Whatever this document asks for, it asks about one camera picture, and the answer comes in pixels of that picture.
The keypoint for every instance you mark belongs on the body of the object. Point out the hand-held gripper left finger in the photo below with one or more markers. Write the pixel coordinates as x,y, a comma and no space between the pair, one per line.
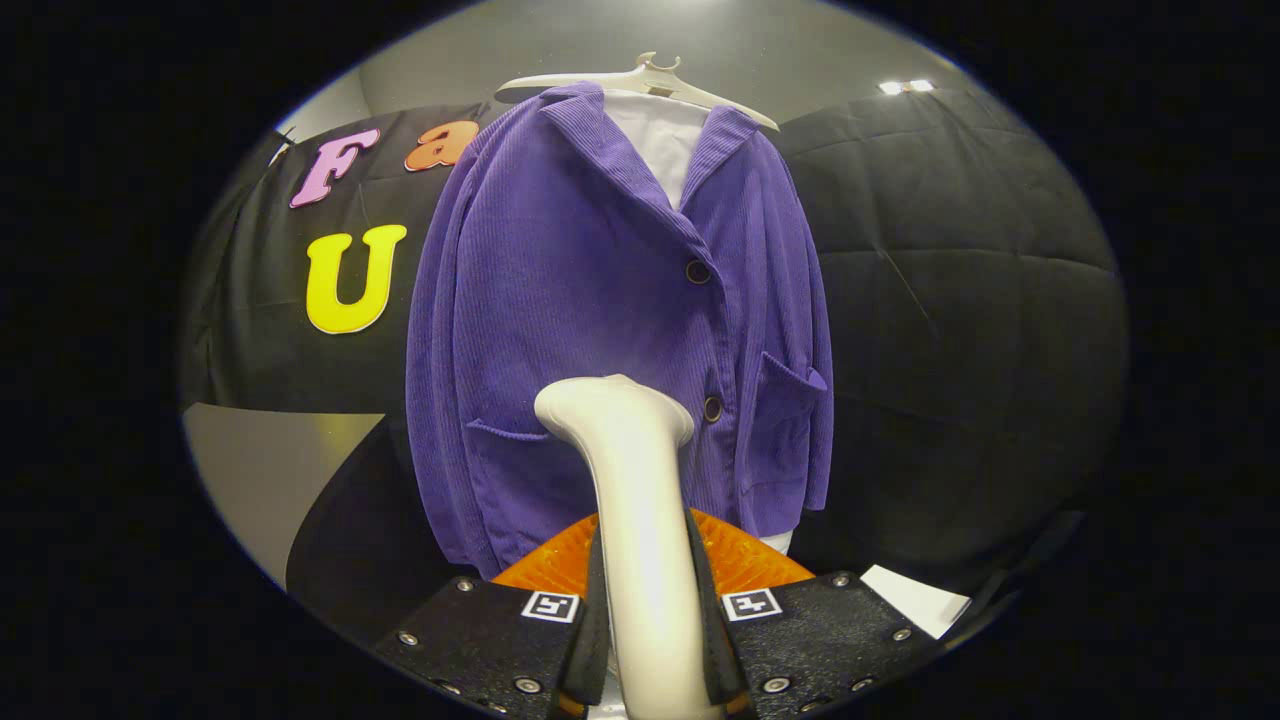
490,640

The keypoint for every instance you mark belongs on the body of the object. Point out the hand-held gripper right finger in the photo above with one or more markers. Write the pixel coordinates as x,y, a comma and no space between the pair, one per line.
820,635

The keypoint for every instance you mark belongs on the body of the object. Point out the white garment steamer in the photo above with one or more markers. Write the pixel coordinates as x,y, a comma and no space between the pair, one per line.
640,500

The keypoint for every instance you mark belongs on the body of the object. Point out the white flat board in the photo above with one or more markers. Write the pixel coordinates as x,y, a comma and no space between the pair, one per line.
915,600

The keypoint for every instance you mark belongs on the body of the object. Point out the white plastic clothes hanger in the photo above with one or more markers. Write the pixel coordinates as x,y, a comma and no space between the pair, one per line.
650,78

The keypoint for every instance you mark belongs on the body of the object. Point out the ceiling light panel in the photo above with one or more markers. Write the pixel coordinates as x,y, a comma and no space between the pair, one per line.
905,87

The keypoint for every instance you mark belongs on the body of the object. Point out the white shirt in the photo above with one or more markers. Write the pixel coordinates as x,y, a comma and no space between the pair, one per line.
665,140

